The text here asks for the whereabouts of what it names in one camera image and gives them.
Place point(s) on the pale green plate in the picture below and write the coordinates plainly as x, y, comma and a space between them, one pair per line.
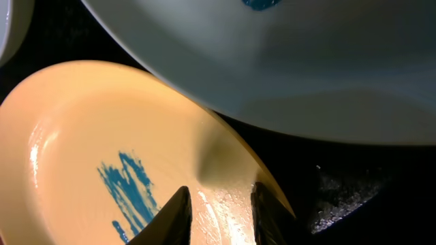
349, 71

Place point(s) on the white plate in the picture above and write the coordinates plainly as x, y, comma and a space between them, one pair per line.
15, 19

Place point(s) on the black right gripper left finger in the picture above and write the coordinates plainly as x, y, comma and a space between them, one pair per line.
171, 225

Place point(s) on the round black tray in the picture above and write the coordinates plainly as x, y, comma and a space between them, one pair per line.
366, 194

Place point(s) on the yellow plate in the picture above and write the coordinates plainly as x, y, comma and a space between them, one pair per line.
92, 150

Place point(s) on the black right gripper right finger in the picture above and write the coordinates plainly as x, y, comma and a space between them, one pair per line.
273, 223

